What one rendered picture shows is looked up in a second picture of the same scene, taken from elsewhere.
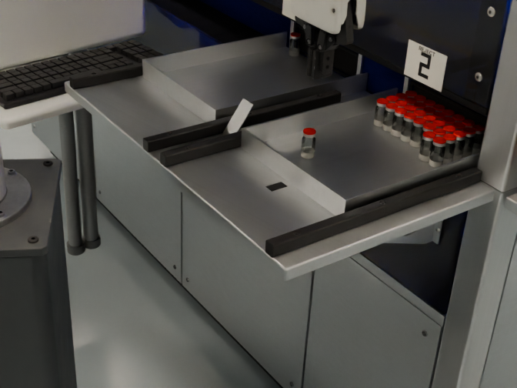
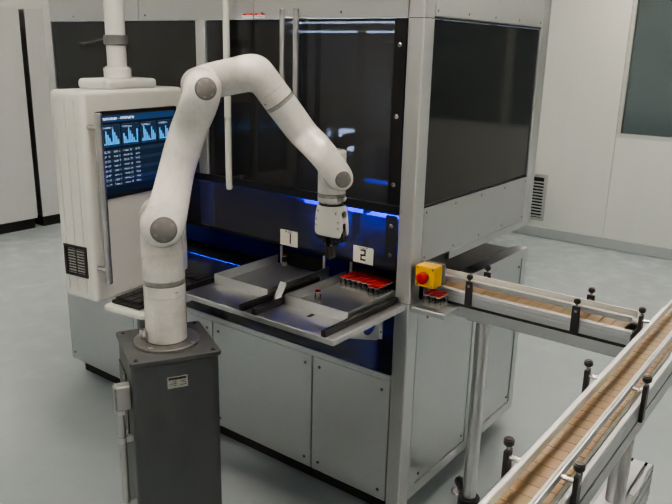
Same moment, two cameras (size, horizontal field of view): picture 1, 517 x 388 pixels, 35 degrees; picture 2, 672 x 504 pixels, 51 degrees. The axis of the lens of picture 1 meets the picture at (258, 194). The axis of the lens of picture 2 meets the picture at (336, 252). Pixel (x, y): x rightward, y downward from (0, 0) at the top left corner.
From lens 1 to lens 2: 1.11 m
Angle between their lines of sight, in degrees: 21
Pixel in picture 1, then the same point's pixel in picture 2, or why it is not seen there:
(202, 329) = (233, 448)
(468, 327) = (403, 377)
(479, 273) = (404, 347)
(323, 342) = (322, 420)
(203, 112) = (259, 292)
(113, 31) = not seen: hidden behind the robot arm
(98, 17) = not seen: hidden behind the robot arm
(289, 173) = (315, 308)
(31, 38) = (135, 275)
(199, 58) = (239, 271)
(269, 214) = (314, 324)
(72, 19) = not seen: hidden behind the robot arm
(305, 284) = (307, 388)
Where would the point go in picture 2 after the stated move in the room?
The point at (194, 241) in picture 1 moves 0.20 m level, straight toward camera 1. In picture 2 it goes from (224, 390) to (235, 411)
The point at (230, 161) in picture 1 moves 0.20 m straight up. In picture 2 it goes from (283, 309) to (283, 250)
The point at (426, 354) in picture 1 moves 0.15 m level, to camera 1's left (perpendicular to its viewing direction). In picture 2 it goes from (384, 400) to (344, 405)
